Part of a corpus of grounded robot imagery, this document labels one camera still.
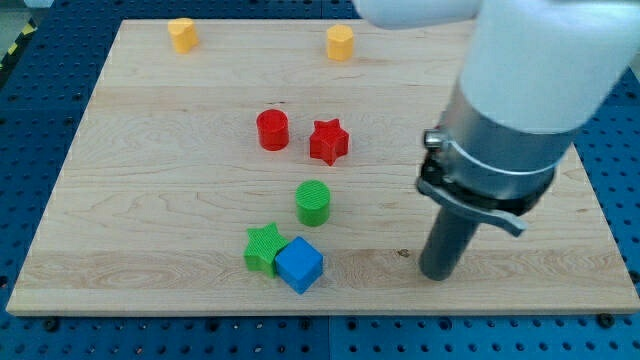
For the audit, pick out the green cylinder block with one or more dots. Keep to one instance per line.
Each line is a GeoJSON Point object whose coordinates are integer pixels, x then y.
{"type": "Point", "coordinates": [312, 199]}

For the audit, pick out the red cylinder block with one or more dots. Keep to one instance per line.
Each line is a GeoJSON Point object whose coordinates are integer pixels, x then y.
{"type": "Point", "coordinates": [273, 130]}

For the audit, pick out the blue cube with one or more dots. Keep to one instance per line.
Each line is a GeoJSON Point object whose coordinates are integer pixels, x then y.
{"type": "Point", "coordinates": [299, 264]}

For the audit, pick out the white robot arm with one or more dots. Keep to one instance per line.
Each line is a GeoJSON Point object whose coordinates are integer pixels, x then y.
{"type": "Point", "coordinates": [534, 73]}

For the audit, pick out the red star block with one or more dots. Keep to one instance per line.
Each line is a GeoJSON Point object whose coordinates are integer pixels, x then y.
{"type": "Point", "coordinates": [329, 141]}

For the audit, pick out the yellow hexagon block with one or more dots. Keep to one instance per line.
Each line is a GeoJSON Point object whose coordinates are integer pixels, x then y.
{"type": "Point", "coordinates": [339, 42]}

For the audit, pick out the silver flange with clamp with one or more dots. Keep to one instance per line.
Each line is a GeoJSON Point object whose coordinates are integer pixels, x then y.
{"type": "Point", "coordinates": [486, 172]}

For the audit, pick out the yellow heart block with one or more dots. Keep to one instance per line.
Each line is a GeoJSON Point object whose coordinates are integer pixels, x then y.
{"type": "Point", "coordinates": [183, 34]}

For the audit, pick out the wooden board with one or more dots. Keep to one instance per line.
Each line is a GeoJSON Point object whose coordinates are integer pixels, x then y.
{"type": "Point", "coordinates": [165, 174]}

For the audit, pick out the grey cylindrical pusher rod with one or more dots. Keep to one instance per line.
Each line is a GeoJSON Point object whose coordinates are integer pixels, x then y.
{"type": "Point", "coordinates": [447, 241]}

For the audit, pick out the green star block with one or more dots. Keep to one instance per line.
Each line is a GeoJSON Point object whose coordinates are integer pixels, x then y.
{"type": "Point", "coordinates": [264, 244]}

